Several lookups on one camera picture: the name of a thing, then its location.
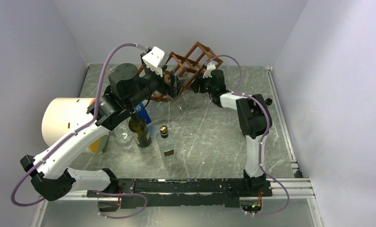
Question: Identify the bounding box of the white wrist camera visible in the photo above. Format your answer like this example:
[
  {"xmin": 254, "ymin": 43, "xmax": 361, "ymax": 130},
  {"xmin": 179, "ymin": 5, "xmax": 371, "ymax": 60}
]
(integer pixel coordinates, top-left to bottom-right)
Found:
[
  {"xmin": 203, "ymin": 62, "xmax": 216, "ymax": 78},
  {"xmin": 141, "ymin": 46, "xmax": 168, "ymax": 77}
]

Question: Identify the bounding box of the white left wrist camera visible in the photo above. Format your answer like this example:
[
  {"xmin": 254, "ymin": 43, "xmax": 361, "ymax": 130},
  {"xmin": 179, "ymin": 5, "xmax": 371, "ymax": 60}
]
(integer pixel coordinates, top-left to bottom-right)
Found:
[{"xmin": 141, "ymin": 46, "xmax": 168, "ymax": 77}]

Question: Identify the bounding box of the clear glass ashtray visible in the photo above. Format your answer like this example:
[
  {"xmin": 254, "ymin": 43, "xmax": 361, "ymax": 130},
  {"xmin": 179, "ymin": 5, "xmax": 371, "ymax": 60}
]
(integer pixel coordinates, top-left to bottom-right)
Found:
[{"xmin": 113, "ymin": 124, "xmax": 132, "ymax": 144}]

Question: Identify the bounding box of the tall clear glass bottle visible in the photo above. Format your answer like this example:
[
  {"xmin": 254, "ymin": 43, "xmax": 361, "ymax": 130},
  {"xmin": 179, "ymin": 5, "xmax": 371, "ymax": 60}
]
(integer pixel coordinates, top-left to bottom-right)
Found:
[{"xmin": 174, "ymin": 93, "xmax": 190, "ymax": 112}]

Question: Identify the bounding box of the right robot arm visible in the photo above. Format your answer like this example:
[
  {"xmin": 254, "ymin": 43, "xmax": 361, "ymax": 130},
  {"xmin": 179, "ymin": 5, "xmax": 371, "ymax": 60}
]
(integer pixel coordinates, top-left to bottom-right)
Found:
[{"xmin": 190, "ymin": 70, "xmax": 273, "ymax": 196}]

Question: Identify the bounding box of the brown wooden wine rack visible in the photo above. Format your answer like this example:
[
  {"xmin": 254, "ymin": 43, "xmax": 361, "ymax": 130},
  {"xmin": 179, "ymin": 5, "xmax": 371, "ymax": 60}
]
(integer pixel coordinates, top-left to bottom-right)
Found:
[{"xmin": 138, "ymin": 42, "xmax": 223, "ymax": 102}]

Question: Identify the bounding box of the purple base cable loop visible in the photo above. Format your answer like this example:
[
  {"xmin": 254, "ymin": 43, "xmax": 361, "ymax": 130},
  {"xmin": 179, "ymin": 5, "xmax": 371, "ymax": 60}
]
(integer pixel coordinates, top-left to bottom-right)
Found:
[{"xmin": 96, "ymin": 191, "xmax": 148, "ymax": 219}]

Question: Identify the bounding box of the cream and orange cylinder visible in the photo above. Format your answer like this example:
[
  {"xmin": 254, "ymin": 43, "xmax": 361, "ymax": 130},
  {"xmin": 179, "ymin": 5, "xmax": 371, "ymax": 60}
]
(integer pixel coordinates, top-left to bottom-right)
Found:
[{"xmin": 41, "ymin": 98, "xmax": 94, "ymax": 147}]

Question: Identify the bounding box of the blue square glass bottle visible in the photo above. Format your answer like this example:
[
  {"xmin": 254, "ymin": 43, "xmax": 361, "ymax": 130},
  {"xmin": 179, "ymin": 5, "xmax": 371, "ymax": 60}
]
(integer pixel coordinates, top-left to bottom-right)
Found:
[{"xmin": 135, "ymin": 102, "xmax": 152, "ymax": 124}]

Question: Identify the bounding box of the clear square liquor bottle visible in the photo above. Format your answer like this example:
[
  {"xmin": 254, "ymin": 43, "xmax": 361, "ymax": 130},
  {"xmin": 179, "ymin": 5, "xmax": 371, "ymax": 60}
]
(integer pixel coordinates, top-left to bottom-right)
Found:
[{"xmin": 156, "ymin": 125, "xmax": 176, "ymax": 159}]

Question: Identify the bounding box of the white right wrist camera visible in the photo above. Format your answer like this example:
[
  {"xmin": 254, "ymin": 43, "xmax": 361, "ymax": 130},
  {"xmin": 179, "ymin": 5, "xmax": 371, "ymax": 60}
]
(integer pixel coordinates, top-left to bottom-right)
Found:
[{"xmin": 203, "ymin": 62, "xmax": 216, "ymax": 78}]

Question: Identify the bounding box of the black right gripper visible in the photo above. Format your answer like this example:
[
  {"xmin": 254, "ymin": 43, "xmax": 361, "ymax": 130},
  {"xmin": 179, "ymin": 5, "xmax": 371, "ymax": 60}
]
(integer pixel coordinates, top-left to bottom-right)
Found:
[{"xmin": 190, "ymin": 72, "xmax": 215, "ymax": 94}]

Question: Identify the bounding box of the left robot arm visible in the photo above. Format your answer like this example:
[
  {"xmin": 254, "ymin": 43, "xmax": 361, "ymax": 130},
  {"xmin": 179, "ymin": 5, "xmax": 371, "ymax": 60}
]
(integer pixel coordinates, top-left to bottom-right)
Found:
[{"xmin": 20, "ymin": 63, "xmax": 179, "ymax": 201}]

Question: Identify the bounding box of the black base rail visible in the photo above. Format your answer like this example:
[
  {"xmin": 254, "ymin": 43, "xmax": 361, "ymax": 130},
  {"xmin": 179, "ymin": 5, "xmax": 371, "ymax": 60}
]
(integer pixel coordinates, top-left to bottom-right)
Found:
[{"xmin": 87, "ymin": 170, "xmax": 273, "ymax": 209}]

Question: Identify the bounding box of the dark green wine bottle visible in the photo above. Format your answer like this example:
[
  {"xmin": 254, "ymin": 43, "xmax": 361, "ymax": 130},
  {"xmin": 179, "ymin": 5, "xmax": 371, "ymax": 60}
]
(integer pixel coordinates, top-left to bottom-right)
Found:
[{"xmin": 128, "ymin": 112, "xmax": 151, "ymax": 148}]

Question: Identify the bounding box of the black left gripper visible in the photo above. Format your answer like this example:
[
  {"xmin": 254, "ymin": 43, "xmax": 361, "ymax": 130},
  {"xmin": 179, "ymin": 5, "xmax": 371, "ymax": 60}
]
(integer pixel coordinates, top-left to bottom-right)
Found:
[{"xmin": 127, "ymin": 64, "xmax": 187, "ymax": 109}]

